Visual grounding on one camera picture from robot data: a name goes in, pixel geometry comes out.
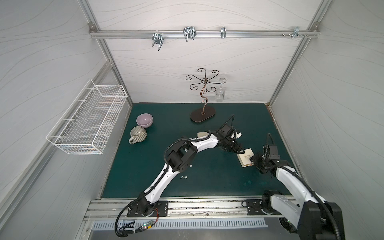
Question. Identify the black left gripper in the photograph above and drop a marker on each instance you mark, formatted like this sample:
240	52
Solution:
233	145

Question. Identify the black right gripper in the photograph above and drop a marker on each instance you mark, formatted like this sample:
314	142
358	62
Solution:
259	161

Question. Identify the cream drawer jewelry box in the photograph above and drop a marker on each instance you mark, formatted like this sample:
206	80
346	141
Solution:
202	134

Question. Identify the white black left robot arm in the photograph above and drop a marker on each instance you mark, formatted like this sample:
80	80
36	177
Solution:
178	157

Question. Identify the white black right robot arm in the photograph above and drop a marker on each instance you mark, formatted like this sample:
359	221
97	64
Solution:
311	216

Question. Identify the dark oval stand base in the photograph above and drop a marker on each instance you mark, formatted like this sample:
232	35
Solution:
202	114

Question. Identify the clear wine glass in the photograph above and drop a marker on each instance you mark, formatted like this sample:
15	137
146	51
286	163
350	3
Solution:
220	93

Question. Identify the bronze scroll stand rod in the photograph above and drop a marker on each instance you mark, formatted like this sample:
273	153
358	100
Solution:
203	83

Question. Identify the lilac ceramic bowl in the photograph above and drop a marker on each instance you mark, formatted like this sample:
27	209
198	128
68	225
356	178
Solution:
144	120

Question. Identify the green ribbed ceramic mug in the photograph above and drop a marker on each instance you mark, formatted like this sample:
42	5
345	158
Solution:
138	134

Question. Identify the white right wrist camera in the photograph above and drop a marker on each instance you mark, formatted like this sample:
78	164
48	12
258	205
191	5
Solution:
271	153

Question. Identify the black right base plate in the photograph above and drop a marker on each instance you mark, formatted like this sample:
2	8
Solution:
256	207

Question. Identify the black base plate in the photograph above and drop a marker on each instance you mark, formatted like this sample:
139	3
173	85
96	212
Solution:
144	209
256	207

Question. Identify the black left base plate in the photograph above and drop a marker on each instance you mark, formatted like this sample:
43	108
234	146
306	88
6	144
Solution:
144	209

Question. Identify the metal rail hook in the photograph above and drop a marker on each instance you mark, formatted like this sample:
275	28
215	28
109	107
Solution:
223	32

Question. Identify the metal rail clamp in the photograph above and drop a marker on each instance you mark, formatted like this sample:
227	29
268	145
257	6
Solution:
157	39
189	33

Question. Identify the metal rail bracket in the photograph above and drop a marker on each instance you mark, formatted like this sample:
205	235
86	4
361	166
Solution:
296	34

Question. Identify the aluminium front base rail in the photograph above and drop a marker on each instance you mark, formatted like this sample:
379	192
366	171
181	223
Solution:
178	207

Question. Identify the white slotted cable duct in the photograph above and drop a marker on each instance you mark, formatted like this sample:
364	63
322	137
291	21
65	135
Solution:
175	224

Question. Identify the white wire basket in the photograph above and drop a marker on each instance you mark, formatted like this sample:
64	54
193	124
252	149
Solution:
85	127

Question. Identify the aluminium cross rail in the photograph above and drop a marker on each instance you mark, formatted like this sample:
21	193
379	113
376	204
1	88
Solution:
201	34

